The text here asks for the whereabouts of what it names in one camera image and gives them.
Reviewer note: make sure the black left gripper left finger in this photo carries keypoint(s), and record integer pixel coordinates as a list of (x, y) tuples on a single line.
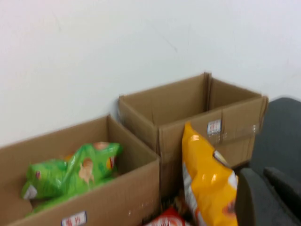
[(256, 202)]

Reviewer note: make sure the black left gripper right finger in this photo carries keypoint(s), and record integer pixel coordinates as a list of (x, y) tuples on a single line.
[(285, 183)]

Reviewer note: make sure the green Lay's chips bag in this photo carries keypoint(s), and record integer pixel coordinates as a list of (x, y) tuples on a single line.
[(70, 174)]

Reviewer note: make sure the yellow chef snack bag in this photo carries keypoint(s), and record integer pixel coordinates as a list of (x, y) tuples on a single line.
[(211, 183)]

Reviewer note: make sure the blue-bordered white label sticker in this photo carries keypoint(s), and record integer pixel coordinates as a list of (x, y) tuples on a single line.
[(214, 126), (74, 220)]

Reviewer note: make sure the red shrimp chips bag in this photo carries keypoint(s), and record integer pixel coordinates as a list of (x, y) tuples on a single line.
[(168, 219)]

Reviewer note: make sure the cardboard box with printed base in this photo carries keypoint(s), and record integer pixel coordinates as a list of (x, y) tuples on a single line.
[(131, 193)]

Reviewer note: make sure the cardboard box with clear tape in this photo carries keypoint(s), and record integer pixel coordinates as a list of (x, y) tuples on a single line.
[(169, 110)]

